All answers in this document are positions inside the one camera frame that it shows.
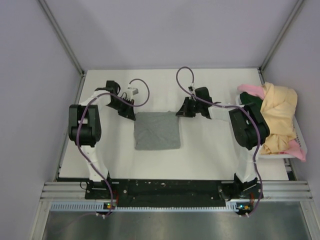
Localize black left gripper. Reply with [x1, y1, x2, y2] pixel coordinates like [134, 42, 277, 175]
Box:
[106, 97, 136, 121]

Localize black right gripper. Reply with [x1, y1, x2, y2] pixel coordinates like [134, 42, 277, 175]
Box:
[176, 97, 203, 118]

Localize grey t shirt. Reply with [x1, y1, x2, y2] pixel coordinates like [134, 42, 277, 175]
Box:
[134, 111, 181, 151]

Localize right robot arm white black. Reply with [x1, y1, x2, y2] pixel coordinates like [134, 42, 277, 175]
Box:
[176, 86, 270, 198]

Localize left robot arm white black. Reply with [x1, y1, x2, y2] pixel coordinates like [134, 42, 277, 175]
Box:
[68, 80, 139, 199]

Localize dark green t shirt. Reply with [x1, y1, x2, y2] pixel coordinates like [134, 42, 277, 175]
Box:
[239, 92, 263, 109]

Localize yellow t shirt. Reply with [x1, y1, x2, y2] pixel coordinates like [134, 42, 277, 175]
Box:
[260, 82, 298, 155]

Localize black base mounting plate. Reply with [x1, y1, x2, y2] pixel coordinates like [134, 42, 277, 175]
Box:
[85, 178, 263, 208]

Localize pink t shirt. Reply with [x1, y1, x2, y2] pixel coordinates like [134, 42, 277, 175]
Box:
[236, 84, 307, 163]

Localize white laundry basket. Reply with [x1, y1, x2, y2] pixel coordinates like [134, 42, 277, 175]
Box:
[235, 94, 308, 162]

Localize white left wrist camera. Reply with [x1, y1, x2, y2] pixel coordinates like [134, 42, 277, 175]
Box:
[125, 87, 139, 101]

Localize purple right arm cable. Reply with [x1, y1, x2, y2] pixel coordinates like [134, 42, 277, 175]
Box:
[175, 66, 264, 220]

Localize left aluminium corner post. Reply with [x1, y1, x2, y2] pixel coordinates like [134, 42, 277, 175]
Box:
[37, 0, 86, 76]

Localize aluminium corner post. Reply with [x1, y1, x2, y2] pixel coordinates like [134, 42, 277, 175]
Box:
[37, 0, 86, 76]
[258, 0, 306, 74]

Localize right aluminium corner post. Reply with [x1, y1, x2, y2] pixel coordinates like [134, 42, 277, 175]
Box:
[258, 0, 306, 74]

